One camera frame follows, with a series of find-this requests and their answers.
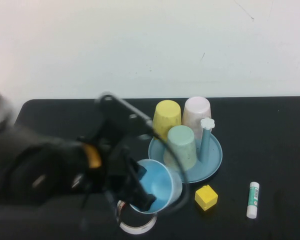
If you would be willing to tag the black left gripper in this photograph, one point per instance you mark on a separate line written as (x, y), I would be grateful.
(110, 160)

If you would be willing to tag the light blue plastic cup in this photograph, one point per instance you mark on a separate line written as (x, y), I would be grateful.
(162, 182)

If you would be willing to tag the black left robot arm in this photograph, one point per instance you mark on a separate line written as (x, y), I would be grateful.
(32, 162)

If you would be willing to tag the pale green plastic cup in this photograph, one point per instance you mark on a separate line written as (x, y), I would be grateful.
(183, 147)

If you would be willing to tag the yellow plastic cup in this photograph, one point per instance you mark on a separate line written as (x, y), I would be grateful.
(167, 115)

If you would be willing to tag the blue cup stand tray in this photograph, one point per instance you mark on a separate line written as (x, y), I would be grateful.
(211, 166)

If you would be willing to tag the pale pink plastic cup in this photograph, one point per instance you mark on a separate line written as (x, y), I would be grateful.
(195, 112)

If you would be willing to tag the white double-sided tape roll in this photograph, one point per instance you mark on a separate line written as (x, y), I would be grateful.
(140, 230)

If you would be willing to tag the yellow foam cube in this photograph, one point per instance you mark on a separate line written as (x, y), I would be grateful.
(207, 197)

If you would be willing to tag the white green glue stick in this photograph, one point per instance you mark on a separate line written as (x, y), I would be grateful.
(253, 200)

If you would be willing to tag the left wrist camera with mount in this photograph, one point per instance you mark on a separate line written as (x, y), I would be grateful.
(120, 112)

